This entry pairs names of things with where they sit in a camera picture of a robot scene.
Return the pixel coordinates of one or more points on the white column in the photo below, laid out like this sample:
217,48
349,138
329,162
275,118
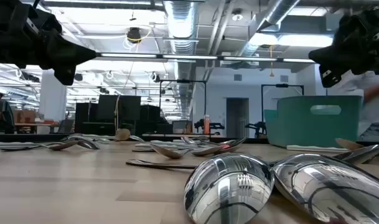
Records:
52,102

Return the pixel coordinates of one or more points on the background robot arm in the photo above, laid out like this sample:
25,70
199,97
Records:
214,126
259,127

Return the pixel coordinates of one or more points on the person's forearm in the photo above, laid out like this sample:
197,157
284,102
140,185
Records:
377,91

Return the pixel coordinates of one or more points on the wooden desk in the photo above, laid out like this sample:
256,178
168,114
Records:
36,124

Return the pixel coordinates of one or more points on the grey door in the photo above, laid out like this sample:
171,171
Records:
237,115

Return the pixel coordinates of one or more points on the black frame stand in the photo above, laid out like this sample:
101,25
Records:
282,85
183,81

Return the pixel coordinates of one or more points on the black ceiling device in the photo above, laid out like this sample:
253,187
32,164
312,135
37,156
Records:
134,35

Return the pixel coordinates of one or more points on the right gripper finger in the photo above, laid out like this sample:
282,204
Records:
332,77
327,59

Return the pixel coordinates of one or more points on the LED light bar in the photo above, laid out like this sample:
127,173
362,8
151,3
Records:
189,57

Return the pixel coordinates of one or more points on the person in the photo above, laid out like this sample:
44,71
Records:
376,118
2,112

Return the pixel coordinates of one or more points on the black cabinet row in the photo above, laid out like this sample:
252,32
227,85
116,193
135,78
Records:
114,109

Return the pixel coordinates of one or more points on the teal plastic bin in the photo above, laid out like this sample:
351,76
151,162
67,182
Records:
301,130

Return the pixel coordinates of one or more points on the grey chair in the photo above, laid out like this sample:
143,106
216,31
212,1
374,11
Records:
66,127

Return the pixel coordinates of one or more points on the silver ventilation duct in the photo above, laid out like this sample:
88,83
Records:
180,25
276,12

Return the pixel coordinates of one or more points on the cardboard box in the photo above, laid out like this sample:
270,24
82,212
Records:
24,116

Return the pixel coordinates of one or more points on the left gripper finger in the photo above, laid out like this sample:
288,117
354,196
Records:
71,54
64,76

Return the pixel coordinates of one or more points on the orange bottle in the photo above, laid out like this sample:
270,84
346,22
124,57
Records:
206,126

